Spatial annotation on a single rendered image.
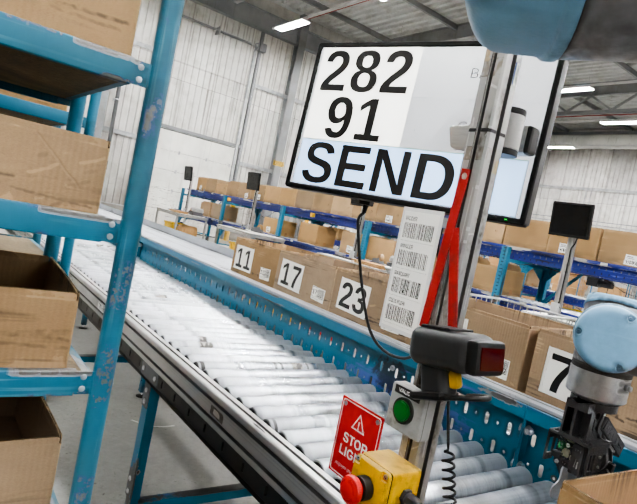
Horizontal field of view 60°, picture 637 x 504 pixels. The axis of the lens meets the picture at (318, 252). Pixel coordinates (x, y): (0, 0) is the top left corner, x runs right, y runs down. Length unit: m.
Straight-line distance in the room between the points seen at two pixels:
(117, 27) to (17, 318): 0.38
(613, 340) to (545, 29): 0.63
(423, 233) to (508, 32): 0.62
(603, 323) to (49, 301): 0.72
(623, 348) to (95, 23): 0.79
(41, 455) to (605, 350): 0.76
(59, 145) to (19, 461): 0.41
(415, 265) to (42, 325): 0.52
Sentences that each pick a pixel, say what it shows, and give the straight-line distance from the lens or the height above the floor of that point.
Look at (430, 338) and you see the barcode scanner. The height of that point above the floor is 1.07.
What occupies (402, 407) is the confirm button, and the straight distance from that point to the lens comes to 0.83.
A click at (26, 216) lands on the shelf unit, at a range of 0.72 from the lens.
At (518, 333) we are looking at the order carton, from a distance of 1.46.
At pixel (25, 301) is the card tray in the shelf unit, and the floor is 1.02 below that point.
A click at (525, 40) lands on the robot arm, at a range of 0.26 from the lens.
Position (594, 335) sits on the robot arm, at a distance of 0.84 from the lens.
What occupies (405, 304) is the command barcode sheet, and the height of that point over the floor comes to 1.09.
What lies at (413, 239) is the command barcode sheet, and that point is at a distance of 0.87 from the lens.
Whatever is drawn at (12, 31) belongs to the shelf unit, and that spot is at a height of 1.33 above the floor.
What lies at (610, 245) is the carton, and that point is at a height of 1.57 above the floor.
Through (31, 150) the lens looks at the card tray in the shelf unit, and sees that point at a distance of 0.76.
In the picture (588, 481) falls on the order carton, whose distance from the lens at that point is 0.91.
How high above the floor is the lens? 1.19
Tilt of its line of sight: 3 degrees down
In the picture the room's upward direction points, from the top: 12 degrees clockwise
